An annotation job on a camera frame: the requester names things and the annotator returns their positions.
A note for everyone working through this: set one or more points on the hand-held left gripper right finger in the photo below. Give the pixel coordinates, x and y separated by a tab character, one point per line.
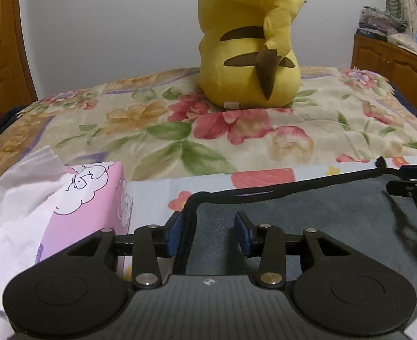
242	235

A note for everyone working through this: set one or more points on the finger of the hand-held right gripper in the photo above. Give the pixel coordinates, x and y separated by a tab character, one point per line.
406	187
415	171

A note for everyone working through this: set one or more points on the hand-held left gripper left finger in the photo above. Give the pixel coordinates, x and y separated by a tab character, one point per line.
174	235

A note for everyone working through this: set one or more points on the grey towel with black edge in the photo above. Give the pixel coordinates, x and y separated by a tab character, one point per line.
335	212

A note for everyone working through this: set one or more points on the light flowered bedsheet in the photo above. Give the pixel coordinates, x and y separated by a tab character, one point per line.
151	194

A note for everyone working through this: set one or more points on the wooden cabinet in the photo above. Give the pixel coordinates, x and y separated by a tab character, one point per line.
392	60

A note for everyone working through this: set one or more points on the floral blanket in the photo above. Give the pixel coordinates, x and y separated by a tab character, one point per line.
130	127

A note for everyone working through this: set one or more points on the pile of folded cloths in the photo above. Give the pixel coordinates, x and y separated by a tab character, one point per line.
381	21

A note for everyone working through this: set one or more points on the white tissue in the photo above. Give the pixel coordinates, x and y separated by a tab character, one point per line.
13	212

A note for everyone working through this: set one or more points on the yellow plush toy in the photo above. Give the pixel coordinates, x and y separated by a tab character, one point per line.
243	49

